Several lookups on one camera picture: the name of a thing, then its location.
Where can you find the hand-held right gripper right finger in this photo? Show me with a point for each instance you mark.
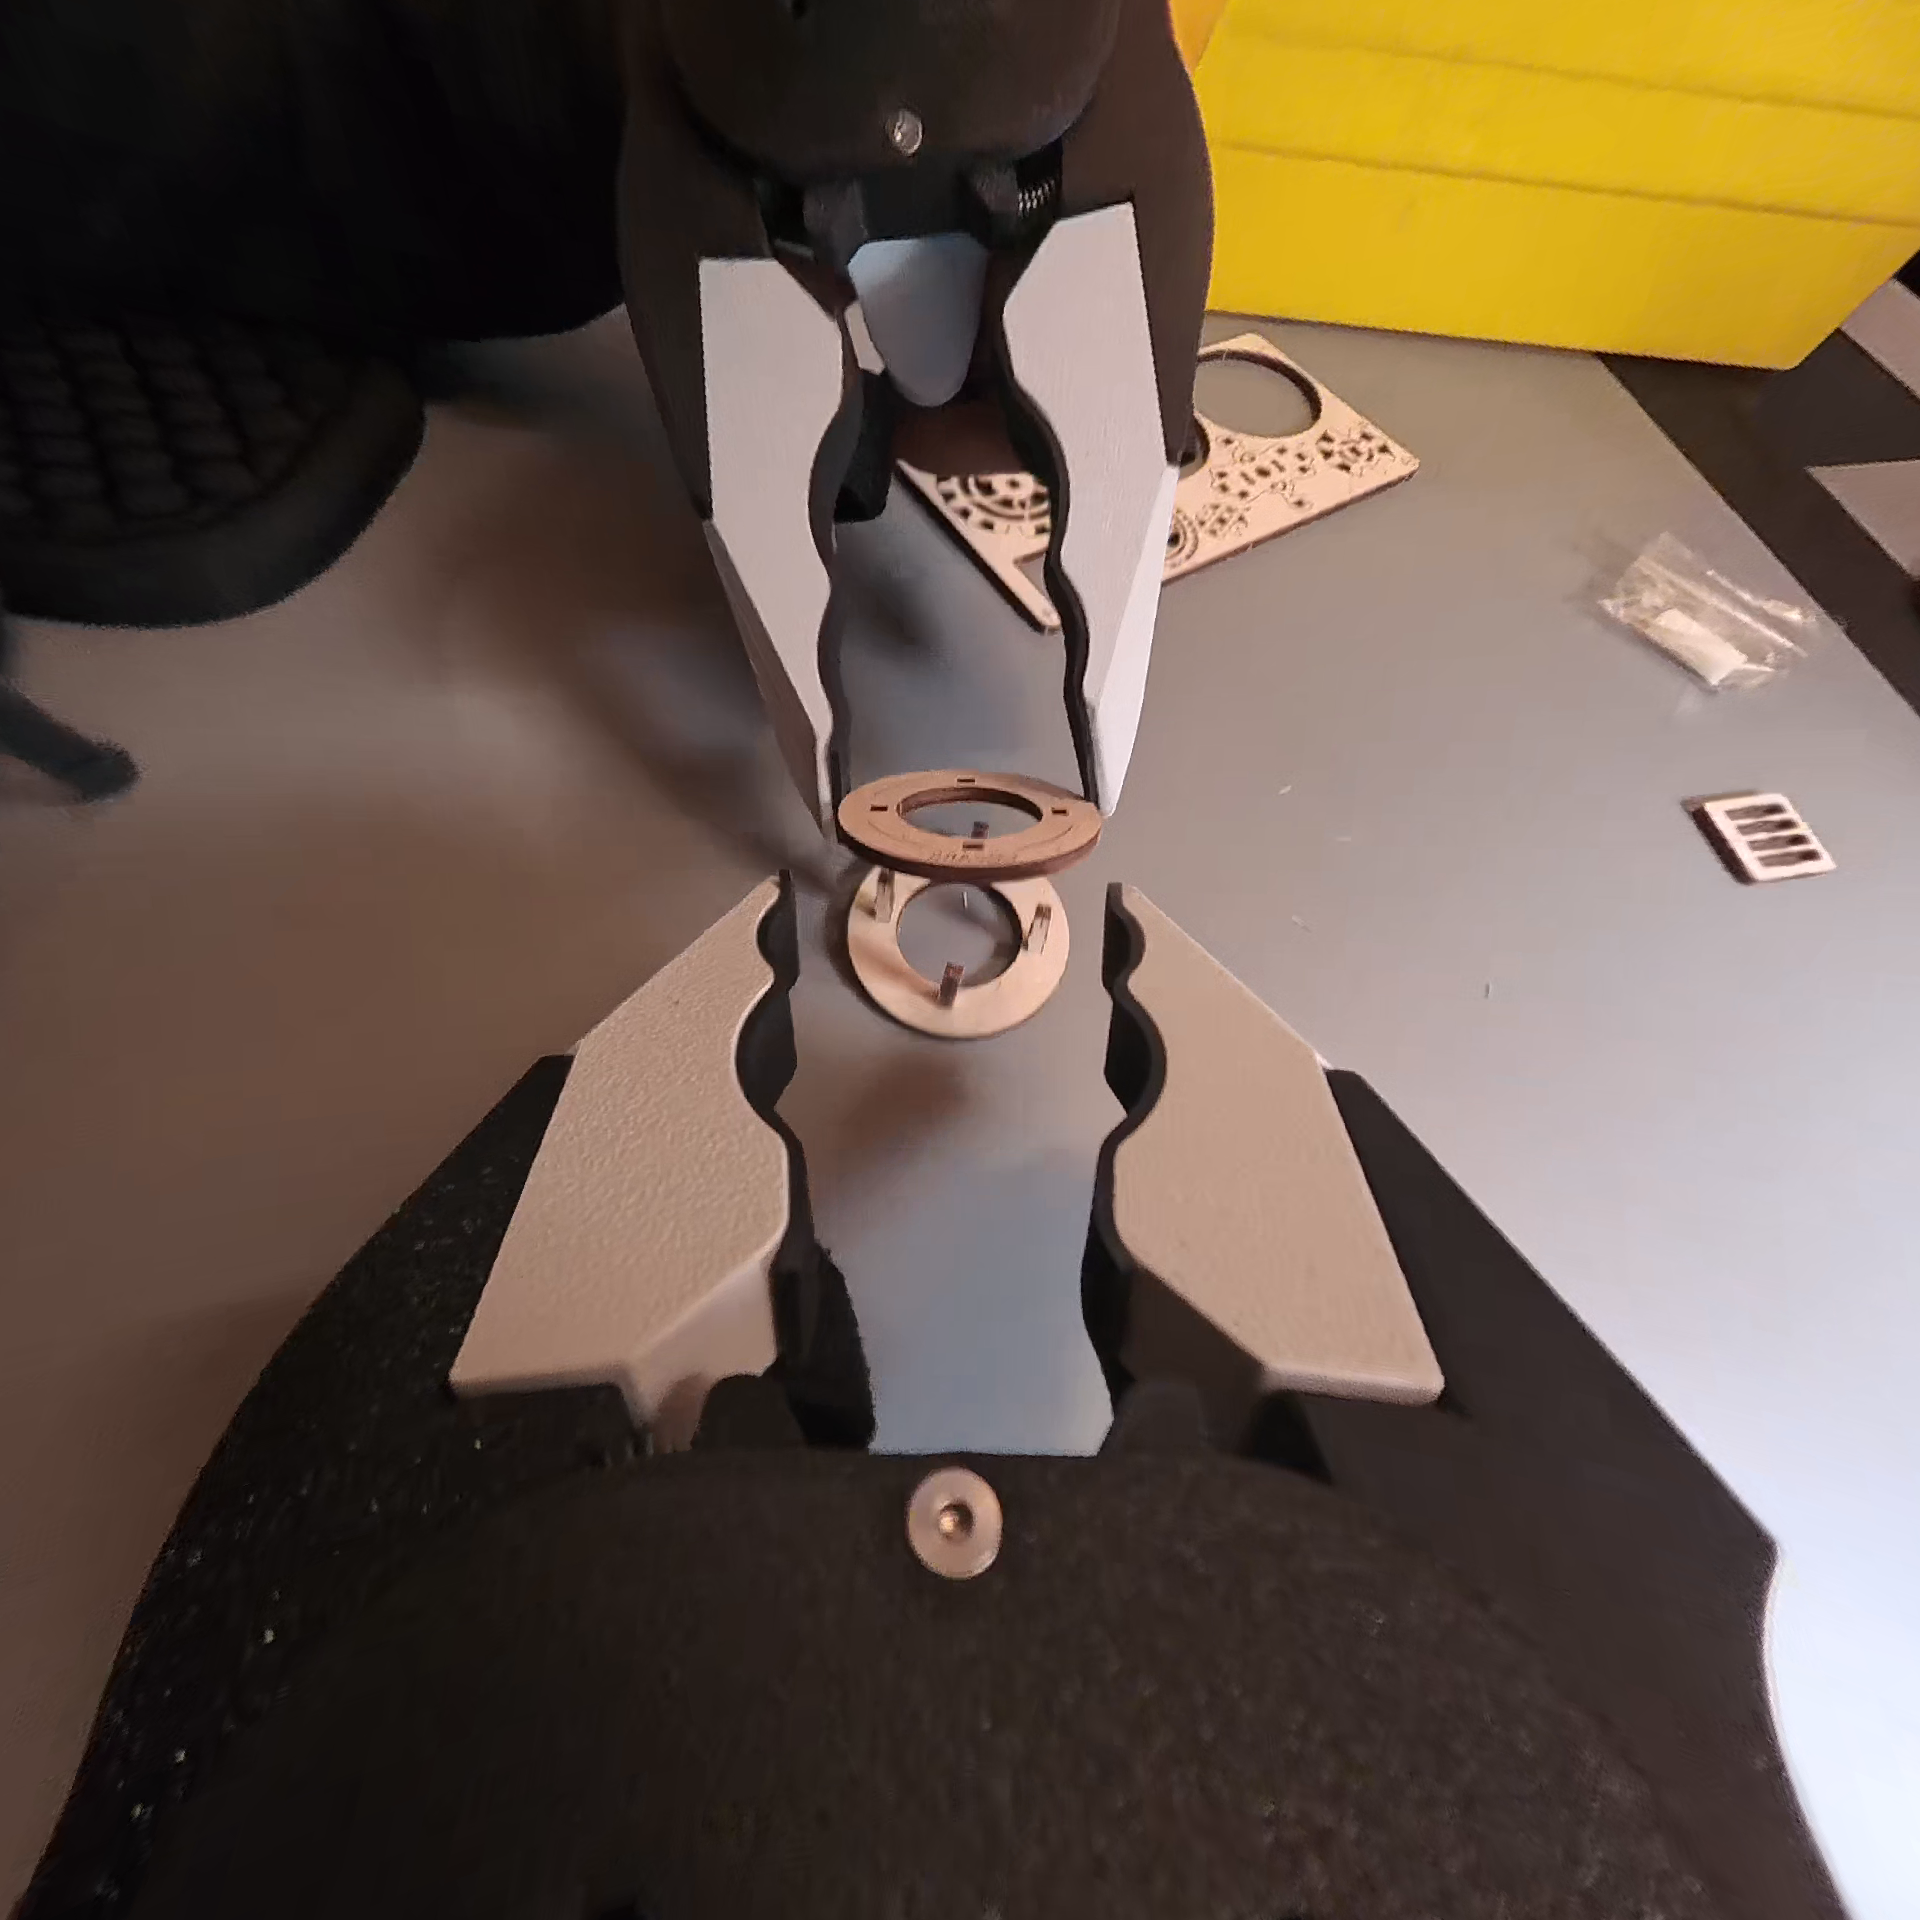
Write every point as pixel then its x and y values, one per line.
pixel 1259 1200

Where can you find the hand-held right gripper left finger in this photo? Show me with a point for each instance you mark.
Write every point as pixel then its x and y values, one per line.
pixel 628 1200

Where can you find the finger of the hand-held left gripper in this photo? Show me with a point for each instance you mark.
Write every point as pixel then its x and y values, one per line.
pixel 1109 452
pixel 756 452

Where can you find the grey desk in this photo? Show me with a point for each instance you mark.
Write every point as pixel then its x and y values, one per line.
pixel 1499 1051

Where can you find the laser-cut wooden parts sheet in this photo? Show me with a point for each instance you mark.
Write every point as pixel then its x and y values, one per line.
pixel 1305 464

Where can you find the yellow box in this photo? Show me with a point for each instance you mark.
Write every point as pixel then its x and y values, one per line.
pixel 1499 182

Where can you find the small slotted wooden piece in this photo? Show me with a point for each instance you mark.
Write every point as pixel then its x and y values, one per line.
pixel 1762 838

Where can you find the clear plastic bag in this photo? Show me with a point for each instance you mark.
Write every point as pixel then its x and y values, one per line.
pixel 1709 616

